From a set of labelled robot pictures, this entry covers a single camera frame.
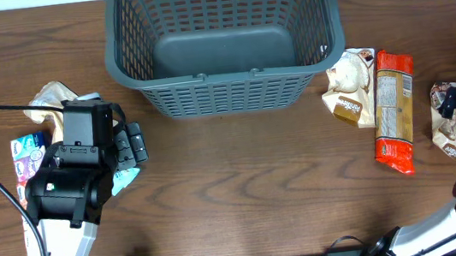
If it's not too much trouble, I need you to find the orange gold biscuit packet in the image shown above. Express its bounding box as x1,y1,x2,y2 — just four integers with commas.
375,50,415,175

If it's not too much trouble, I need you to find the teal flushable wipes packet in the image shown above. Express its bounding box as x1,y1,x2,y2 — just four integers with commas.
111,168,141,196

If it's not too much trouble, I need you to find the white brown cookie bag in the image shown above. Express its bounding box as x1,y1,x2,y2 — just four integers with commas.
429,81,456,161

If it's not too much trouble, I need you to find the Kleenex tissue multipack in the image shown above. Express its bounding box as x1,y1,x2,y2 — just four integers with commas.
9,131,49,211

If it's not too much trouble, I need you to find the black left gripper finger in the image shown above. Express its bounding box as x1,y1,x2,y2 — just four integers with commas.
114,130,137,171
126,122,149,163

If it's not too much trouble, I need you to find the crumpled beige paper pouch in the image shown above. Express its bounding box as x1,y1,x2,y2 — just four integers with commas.
23,81,116,143

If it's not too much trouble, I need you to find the white brown snack bag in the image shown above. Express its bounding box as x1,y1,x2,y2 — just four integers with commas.
322,47,376,128

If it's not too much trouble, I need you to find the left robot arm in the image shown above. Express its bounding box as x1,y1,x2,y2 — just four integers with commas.
23,122,149,256

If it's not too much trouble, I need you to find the grey plastic lattice basket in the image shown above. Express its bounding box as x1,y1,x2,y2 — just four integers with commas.
105,0,346,118

